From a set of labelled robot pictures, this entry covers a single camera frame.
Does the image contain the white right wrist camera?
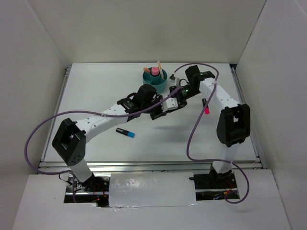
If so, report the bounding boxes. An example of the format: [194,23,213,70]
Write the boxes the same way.
[168,73,180,86]

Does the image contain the pink capped marker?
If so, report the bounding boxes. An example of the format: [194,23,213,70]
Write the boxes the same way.
[151,67,160,77]

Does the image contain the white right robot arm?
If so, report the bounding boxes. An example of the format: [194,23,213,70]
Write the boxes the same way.
[174,63,251,188]

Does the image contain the purple cable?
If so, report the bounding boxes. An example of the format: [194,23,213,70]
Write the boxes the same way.
[172,63,250,204]
[25,87,182,204]

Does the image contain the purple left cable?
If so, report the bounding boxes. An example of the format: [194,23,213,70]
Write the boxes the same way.
[25,87,182,204]

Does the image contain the black blue highlighter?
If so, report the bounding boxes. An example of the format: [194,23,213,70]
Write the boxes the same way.
[116,128,135,138]

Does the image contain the white foil cover plate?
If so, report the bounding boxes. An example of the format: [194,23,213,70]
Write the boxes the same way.
[108,172,197,207]

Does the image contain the teal round organizer container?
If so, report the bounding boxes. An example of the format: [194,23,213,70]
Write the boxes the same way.
[142,69,167,93]

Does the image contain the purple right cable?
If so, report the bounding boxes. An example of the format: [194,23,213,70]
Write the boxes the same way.
[172,63,250,204]

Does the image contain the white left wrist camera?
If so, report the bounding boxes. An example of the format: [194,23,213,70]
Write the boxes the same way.
[162,97,178,112]

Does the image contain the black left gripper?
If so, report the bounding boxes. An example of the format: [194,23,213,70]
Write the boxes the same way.
[142,95,169,121]

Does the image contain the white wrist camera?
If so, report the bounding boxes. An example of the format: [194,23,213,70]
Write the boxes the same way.
[162,97,178,112]
[168,73,180,86]

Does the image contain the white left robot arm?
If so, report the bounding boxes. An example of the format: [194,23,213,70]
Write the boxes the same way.
[52,84,177,191]

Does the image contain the thin orange pen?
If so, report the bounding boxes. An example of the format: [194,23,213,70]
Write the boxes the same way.
[158,68,165,80]

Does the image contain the aluminium rail frame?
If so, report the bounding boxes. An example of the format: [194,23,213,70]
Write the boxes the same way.
[37,63,267,174]

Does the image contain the black pink highlighter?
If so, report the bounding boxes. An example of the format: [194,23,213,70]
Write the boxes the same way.
[202,98,210,115]

